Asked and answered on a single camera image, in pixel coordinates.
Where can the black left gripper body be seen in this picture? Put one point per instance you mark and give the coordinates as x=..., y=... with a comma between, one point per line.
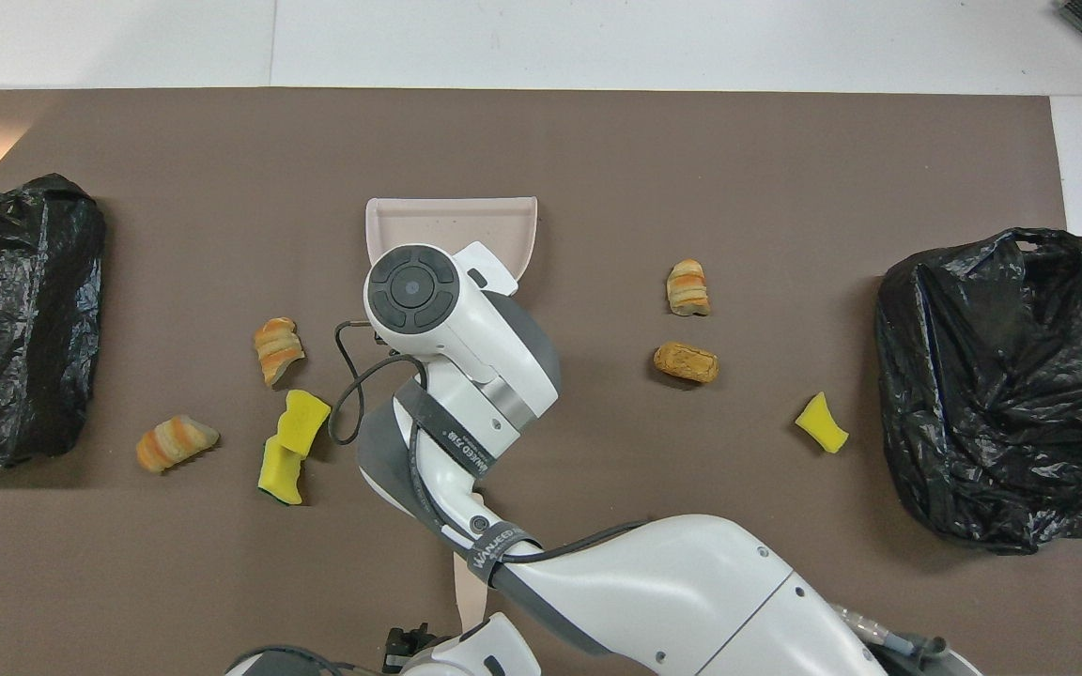
x=411, y=648

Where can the beige hand brush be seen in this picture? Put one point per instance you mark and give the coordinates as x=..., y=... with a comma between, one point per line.
x=471, y=591

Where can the yellow sponge with green backing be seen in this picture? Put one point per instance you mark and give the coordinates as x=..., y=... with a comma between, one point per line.
x=280, y=469

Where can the yellow sponge piece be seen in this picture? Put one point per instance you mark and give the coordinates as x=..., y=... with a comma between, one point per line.
x=303, y=421

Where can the striped croissant piece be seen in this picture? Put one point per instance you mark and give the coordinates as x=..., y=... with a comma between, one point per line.
x=175, y=443
x=688, y=288
x=278, y=352

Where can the brown bread roll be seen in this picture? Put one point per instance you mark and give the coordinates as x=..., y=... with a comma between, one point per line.
x=687, y=362

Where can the beige plastic dustpan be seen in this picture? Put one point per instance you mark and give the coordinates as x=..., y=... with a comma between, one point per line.
x=447, y=225

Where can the small yellow sponge wedge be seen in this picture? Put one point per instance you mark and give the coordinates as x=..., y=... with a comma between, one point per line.
x=821, y=424

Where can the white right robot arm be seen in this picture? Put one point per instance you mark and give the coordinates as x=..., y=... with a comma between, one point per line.
x=691, y=582

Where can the crumpled black bag bin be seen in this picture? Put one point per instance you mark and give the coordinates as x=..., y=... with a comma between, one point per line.
x=1020, y=394

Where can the black bag over cardboard box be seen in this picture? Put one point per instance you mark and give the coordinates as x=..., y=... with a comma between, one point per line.
x=15, y=329

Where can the brown table mat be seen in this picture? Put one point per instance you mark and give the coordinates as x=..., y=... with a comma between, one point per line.
x=597, y=150

